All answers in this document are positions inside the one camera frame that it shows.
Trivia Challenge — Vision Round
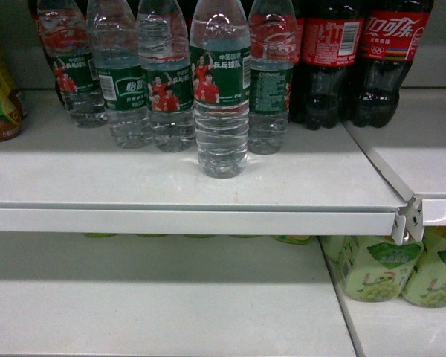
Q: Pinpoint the green grape drink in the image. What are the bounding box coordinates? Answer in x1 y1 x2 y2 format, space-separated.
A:
320 235 423 302
401 226 446 308

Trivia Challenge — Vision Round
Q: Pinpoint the barcode-side water bottle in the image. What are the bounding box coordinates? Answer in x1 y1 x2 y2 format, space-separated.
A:
87 1 152 149

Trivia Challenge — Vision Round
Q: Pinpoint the right green grape drink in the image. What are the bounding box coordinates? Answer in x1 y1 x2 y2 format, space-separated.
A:
401 226 446 308

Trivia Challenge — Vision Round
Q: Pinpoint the cola bottle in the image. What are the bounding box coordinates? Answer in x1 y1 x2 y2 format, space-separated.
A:
296 1 364 130
351 1 434 128

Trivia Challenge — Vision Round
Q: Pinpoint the white lower shelf board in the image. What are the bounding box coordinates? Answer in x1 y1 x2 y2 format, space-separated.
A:
0 233 355 356

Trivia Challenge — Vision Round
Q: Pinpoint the white shelf board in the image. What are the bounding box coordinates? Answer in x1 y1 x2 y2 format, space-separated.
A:
0 233 355 356
0 90 405 239
345 89 446 226

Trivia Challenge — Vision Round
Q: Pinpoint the green-label water bottle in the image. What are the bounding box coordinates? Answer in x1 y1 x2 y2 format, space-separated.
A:
190 1 251 179
136 1 195 152
248 1 297 155

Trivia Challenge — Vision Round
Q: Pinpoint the white right shelf board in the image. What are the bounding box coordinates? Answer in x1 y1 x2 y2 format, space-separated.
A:
345 89 446 226

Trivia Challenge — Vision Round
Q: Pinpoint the far left water bottle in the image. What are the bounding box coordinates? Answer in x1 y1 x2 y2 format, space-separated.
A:
37 1 107 129

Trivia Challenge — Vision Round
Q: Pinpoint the left cola bottle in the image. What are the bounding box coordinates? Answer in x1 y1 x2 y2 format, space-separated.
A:
296 1 364 130

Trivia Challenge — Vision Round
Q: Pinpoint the right cola bottle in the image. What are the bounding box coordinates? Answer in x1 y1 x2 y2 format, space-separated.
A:
351 1 434 128

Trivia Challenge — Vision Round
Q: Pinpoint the white upper shelf board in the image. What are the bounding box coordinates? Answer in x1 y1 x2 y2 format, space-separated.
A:
0 90 405 239

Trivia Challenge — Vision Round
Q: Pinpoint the left green grape drink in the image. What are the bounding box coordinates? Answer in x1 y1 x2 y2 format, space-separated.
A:
320 235 423 302

